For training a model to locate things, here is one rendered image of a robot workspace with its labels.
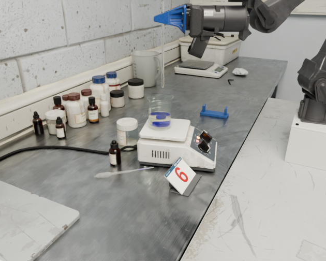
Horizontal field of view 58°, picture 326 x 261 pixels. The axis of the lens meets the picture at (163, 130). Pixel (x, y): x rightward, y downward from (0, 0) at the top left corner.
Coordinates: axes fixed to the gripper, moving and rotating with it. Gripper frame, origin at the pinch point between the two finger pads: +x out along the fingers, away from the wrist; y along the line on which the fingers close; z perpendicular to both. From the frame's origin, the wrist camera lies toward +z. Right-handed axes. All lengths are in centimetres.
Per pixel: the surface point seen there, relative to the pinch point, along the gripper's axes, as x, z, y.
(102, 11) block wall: 25, 1, 61
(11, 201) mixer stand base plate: 34, 35, -20
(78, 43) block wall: 33, 12, 47
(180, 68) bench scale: -10, 30, 87
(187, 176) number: -4.3, 34.6, -11.7
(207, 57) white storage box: -28, 28, 106
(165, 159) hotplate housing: 0.9, 33.0, -6.1
